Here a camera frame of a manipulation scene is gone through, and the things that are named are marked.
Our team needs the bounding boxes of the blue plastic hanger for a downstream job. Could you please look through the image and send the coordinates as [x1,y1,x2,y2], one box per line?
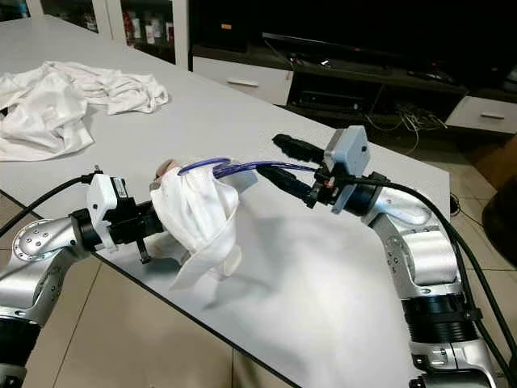
[178,157,324,192]

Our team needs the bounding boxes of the black media player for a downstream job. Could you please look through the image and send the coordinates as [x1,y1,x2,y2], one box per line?
[295,87,368,114]

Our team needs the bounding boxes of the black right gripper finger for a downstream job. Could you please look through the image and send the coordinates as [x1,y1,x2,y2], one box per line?
[263,164,320,203]
[274,133,329,166]

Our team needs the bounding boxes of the black television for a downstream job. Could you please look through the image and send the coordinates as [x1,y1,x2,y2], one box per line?
[263,0,517,72]

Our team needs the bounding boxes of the black speaker orange label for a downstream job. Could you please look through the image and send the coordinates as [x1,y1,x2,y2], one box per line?
[192,0,263,53]

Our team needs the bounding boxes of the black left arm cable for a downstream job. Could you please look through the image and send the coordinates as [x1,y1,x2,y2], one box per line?
[0,168,104,239]

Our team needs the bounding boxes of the white shirt with brown patches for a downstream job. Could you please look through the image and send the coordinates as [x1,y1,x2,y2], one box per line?
[149,159,245,290]

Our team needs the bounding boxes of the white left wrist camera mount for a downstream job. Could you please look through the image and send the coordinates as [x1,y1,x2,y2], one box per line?
[87,170,130,247]

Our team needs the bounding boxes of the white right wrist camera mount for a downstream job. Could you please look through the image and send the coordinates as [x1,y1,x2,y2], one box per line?
[323,125,372,216]

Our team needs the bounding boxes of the plain white shirt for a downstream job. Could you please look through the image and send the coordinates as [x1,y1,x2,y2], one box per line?
[0,61,170,162]

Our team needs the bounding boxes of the white cable bundle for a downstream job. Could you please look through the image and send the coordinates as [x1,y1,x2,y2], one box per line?
[368,101,449,137]

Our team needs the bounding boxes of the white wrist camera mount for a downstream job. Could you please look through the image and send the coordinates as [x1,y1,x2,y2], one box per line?
[323,125,372,216]
[87,170,130,247]

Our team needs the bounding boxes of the white drawer with handle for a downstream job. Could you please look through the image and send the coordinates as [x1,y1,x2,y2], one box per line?
[446,95,517,134]
[192,55,296,108]

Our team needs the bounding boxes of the dark tv stand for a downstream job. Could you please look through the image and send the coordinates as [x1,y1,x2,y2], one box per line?
[192,44,517,134]

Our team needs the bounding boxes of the white glass door cabinet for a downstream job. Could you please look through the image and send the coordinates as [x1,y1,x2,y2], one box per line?
[0,0,191,70]

